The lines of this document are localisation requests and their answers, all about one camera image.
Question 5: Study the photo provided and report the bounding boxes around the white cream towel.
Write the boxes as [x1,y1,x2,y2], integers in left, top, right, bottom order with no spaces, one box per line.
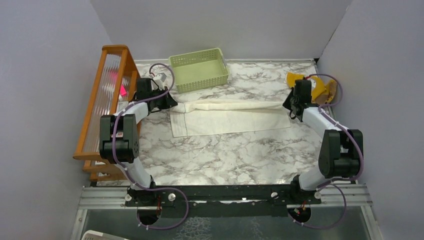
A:
[170,99,291,137]

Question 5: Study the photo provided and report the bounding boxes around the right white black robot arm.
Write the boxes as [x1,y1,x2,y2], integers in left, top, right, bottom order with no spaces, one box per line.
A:
[283,78,364,204]

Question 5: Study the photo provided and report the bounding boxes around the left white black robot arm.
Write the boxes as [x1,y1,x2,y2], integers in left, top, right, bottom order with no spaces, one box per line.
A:
[99,74,178,206]

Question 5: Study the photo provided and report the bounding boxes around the yellow towel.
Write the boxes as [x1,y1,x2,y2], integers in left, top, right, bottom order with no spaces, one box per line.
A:
[285,72,338,105]

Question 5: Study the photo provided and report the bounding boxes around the pink object in rack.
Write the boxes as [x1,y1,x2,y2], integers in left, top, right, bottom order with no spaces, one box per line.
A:
[119,85,128,97]

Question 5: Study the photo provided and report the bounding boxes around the wooden rack with clear panel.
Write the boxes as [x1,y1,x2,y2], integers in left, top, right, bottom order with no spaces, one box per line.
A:
[73,44,140,182]

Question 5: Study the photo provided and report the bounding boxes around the light green plastic basket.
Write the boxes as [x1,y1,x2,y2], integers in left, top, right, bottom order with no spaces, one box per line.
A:
[168,48,230,94]

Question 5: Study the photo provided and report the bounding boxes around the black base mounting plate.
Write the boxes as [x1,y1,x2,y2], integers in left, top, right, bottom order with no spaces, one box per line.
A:
[124,184,322,219]

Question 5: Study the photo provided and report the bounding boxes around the white basket corner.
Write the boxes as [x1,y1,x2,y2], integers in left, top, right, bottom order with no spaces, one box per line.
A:
[81,230,128,240]

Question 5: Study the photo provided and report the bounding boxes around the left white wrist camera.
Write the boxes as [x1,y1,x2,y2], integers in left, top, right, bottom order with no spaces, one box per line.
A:
[153,72,167,90]

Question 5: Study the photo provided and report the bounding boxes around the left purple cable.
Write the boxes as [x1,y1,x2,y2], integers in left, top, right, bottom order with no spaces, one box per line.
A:
[111,62,190,231]

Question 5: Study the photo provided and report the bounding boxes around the purple cable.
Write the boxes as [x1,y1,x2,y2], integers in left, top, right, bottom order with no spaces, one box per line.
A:
[111,62,190,231]
[286,73,365,230]

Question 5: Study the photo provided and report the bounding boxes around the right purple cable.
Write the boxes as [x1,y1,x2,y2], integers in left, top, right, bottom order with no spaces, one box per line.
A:
[286,73,365,230]

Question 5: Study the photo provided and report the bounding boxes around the aluminium frame rail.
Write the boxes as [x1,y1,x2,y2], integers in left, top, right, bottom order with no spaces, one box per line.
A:
[70,183,383,240]

